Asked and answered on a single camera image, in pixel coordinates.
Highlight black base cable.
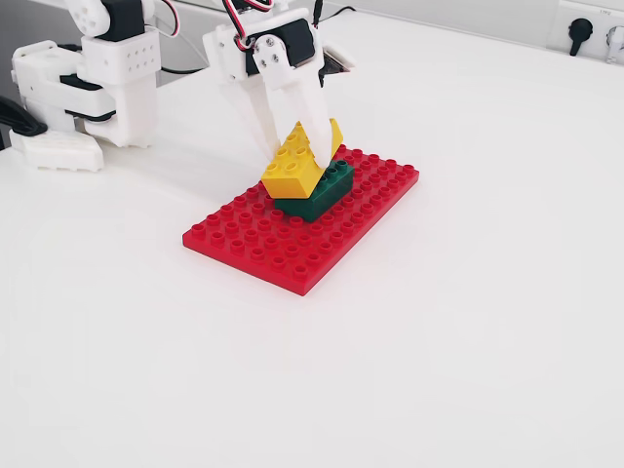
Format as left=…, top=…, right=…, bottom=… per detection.
left=158, top=64, right=212, bottom=76

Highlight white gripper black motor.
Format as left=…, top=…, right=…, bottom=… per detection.
left=202, top=17, right=333, bottom=171

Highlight red white gripper servo wire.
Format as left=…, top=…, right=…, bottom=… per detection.
left=221, top=0, right=278, bottom=51

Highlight white power plug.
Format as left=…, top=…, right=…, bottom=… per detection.
left=604, top=26, right=624, bottom=64

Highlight white robot base foot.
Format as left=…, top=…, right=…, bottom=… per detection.
left=8, top=129, right=104, bottom=173

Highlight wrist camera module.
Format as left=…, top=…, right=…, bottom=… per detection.
left=319, top=43, right=357, bottom=89

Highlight thick black cable bundle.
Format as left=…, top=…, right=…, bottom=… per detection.
left=0, top=95, right=49, bottom=137

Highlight thin black cable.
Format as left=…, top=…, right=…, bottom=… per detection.
left=322, top=5, right=358, bottom=23

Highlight white wall socket strip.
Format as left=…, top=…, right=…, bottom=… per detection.
left=545, top=0, right=624, bottom=62

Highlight yellow lego brick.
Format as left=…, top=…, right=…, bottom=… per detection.
left=260, top=118, right=345, bottom=200

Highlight black power plug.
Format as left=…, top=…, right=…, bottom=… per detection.
left=567, top=18, right=594, bottom=58

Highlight red white arm servo wire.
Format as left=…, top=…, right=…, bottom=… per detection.
left=155, top=0, right=180, bottom=39

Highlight green lego brick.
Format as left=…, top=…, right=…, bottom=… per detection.
left=274, top=158, right=356, bottom=224

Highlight red lego baseplate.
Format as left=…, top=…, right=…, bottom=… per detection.
left=182, top=139, right=420, bottom=297

